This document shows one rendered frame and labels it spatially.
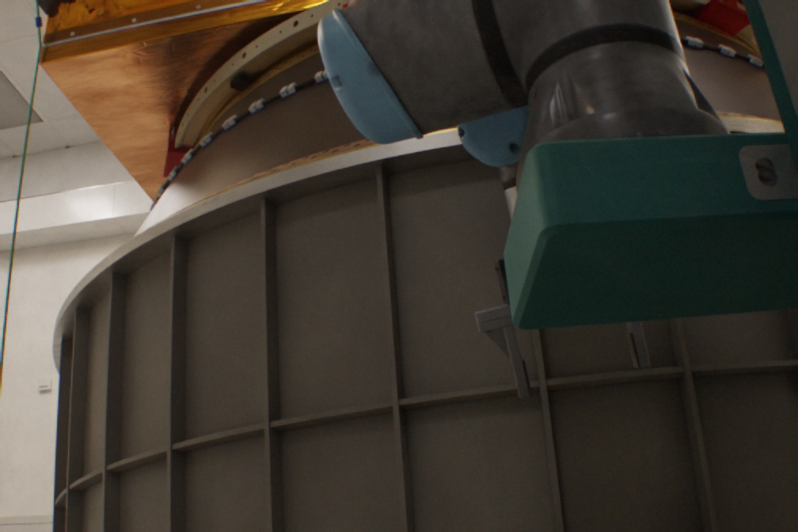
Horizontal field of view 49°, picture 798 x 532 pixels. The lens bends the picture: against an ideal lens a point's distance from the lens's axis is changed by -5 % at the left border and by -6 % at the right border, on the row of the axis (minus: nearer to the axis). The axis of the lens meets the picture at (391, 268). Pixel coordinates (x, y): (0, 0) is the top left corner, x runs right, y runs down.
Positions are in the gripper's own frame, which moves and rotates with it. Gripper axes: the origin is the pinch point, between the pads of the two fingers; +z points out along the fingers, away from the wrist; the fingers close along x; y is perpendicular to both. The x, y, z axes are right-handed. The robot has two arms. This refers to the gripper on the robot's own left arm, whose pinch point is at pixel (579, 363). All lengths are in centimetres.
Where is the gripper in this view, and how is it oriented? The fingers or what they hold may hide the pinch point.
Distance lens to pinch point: 103.5
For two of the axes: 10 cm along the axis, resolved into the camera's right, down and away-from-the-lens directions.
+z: 2.3, 9.7, -0.2
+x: -9.7, 2.3, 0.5
